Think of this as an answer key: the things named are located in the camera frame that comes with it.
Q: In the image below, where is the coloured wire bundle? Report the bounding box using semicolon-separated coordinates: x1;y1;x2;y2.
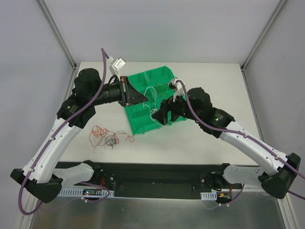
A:
103;130;135;148

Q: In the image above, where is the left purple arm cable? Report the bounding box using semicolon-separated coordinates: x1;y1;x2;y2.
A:
18;48;112;215

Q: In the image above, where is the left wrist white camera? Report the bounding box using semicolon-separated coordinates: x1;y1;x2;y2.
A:
107;56;126;78

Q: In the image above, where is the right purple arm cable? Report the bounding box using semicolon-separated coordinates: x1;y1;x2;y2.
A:
176;80;305;200

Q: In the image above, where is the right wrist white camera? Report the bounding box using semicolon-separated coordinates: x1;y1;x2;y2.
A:
168;77;184;102

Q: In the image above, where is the wrist white camera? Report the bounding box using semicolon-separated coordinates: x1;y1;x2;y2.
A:
107;56;126;78
168;77;184;102

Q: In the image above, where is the white cable duct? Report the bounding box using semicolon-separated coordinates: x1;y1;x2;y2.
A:
58;187;114;198
200;191;217;201

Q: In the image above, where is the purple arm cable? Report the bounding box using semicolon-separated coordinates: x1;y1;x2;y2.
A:
18;48;112;215
176;80;305;200

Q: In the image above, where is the white wire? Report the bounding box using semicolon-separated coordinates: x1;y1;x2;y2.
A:
142;86;163;125

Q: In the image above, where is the green plastic bin right column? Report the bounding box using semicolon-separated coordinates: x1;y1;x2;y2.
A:
143;66;174;129

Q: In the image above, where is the green plastic bin column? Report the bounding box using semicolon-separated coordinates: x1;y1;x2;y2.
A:
125;72;154;135
143;66;174;129

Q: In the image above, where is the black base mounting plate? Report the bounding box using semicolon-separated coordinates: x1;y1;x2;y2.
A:
57;162;241;198

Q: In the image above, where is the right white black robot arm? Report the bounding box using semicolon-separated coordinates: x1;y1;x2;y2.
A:
152;87;301;199

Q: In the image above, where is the left white cable duct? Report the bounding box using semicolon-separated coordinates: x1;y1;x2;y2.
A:
58;187;114;198

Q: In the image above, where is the green plastic bin left column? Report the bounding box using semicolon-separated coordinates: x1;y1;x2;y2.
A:
125;72;154;135

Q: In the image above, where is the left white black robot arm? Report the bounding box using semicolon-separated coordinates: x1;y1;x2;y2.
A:
10;68;148;203

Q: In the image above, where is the right white cable duct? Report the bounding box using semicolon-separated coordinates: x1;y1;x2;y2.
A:
200;191;217;201

